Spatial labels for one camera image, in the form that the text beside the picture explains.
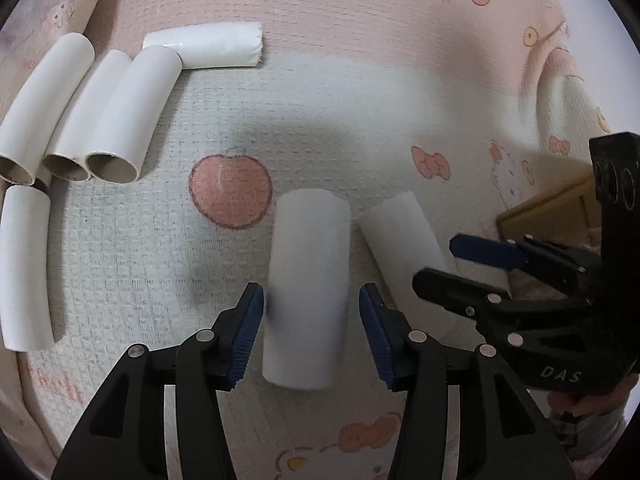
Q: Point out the pink cartoon blanket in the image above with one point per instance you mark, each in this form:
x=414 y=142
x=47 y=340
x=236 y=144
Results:
x=475 y=106

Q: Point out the white tube with open end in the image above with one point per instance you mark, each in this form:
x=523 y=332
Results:
x=212 y=45

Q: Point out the brown cardboard box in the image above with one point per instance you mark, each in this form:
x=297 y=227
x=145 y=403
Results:
x=568 y=214

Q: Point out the white tube leftmost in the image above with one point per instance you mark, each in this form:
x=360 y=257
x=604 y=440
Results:
x=27 y=128

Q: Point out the white paper tube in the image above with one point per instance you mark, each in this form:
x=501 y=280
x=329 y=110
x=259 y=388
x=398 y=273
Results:
x=307 y=295
x=403 y=243

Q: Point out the white tube middle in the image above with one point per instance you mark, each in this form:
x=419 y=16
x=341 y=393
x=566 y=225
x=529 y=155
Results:
x=65 y=156

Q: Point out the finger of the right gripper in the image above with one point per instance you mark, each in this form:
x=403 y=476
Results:
x=465 y=294
x=500 y=252

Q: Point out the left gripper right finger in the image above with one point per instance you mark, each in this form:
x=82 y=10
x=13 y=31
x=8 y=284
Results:
x=503 y=434

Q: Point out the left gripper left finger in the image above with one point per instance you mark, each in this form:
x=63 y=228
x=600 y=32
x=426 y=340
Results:
x=121 y=434

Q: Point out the white tube lower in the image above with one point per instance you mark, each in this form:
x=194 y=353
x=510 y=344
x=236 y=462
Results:
x=25 y=315

